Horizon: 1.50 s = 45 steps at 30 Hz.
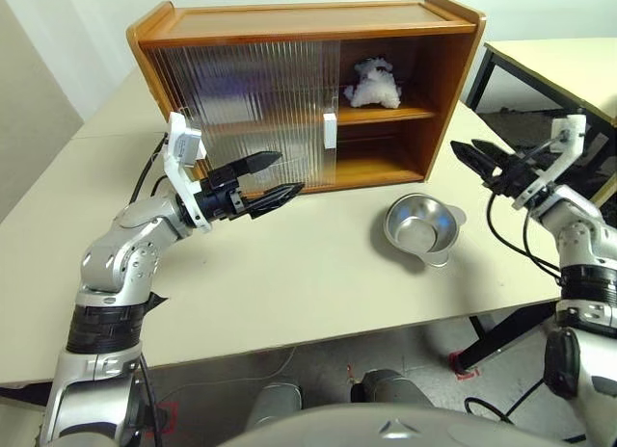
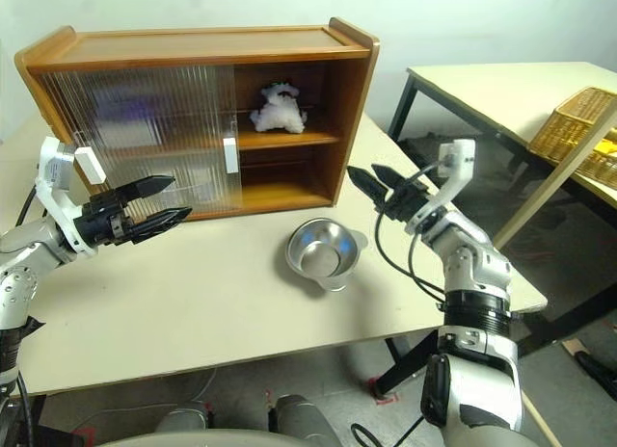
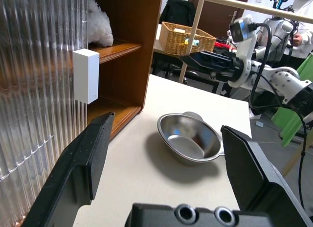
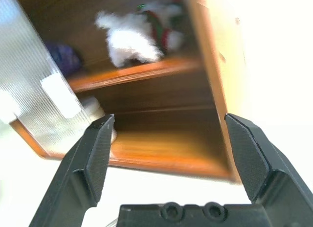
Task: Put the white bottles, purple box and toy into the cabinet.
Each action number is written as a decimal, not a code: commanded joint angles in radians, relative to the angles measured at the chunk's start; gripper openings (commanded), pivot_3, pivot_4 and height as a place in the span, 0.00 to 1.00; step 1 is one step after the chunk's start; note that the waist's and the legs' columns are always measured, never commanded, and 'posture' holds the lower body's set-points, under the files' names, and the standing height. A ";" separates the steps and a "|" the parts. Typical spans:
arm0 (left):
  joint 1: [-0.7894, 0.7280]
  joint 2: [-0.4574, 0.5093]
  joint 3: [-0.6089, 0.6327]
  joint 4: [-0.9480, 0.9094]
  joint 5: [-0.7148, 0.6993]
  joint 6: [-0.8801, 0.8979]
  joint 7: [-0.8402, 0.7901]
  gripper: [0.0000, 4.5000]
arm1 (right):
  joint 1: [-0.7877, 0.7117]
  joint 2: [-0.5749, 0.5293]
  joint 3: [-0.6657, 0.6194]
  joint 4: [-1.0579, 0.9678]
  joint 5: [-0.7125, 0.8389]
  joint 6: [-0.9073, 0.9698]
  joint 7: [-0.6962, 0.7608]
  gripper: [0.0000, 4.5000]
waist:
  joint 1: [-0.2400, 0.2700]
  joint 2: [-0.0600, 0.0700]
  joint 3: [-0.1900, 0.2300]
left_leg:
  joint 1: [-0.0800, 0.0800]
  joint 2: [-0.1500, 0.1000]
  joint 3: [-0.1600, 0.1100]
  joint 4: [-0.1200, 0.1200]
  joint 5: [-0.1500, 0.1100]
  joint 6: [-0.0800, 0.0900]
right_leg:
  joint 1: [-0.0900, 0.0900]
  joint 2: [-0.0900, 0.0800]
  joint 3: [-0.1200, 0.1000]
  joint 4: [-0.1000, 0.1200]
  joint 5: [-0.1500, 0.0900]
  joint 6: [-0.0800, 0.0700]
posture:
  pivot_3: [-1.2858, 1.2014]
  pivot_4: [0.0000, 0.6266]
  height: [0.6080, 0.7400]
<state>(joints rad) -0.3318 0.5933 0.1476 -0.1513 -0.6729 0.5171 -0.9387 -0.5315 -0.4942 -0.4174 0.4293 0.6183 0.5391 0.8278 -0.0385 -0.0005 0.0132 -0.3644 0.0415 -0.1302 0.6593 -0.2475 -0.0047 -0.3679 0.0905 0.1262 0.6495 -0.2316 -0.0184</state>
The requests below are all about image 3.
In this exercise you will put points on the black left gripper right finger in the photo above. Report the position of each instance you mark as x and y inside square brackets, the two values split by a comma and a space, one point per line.
[256, 178]

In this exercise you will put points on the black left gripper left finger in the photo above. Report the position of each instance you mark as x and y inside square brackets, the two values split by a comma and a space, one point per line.
[73, 168]

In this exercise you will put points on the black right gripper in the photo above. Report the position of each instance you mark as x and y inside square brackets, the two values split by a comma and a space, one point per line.
[233, 65]

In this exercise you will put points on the cracked ribbed clear sliding door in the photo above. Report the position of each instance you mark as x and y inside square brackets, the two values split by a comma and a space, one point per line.
[36, 90]

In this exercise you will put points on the white plush with knit sweater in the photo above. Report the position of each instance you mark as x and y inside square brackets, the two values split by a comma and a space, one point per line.
[99, 26]

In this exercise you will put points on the wooden cabinet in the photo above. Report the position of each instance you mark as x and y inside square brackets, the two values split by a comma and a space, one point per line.
[127, 65]

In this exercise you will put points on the person's bare hand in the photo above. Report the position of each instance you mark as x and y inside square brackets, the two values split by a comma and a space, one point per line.
[297, 40]

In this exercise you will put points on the wicker basket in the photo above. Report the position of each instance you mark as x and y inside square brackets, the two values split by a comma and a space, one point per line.
[176, 43]

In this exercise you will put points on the brown wooden door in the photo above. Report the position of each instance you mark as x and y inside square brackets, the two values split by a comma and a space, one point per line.
[220, 14]

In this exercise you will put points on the light blue flat object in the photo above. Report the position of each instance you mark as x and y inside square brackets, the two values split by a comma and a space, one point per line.
[259, 124]

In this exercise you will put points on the black office chair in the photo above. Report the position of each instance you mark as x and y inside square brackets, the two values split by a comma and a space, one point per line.
[178, 11]

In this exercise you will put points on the green cloth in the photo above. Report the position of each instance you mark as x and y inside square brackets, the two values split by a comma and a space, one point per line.
[288, 124]

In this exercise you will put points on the white shoe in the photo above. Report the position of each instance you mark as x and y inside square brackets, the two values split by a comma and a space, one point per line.
[254, 114]

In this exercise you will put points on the silver background robot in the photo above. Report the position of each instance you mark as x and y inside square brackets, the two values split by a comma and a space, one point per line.
[283, 31]

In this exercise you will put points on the stainless steel bowl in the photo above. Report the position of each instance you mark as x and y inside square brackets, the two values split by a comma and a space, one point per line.
[185, 139]

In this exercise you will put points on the person in white shirt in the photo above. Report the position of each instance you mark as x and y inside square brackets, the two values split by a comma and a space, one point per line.
[305, 16]

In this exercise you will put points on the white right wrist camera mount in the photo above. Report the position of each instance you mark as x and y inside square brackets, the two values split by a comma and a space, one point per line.
[244, 48]

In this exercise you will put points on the light wooden frame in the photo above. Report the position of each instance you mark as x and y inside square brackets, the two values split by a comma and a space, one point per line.
[199, 16]

